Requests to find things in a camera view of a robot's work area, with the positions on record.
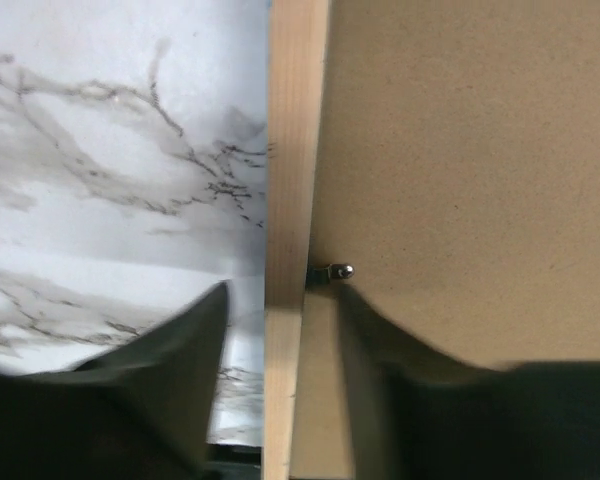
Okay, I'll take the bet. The brown cardboard backing board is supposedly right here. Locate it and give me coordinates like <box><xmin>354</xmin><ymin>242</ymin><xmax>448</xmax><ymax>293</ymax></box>
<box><xmin>289</xmin><ymin>0</ymin><xmax>600</xmax><ymax>480</ymax></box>

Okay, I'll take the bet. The blue wooden picture frame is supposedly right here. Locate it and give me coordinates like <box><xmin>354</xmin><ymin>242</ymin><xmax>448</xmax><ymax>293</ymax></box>
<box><xmin>262</xmin><ymin>0</ymin><xmax>331</xmax><ymax>480</ymax></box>

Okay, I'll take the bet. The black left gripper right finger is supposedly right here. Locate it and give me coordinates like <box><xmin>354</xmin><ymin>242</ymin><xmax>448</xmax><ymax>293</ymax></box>
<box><xmin>337</xmin><ymin>287</ymin><xmax>600</xmax><ymax>479</ymax></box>

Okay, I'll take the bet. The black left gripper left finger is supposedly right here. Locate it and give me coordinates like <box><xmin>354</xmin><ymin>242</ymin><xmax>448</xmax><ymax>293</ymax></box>
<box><xmin>0</xmin><ymin>283</ymin><xmax>229</xmax><ymax>479</ymax></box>

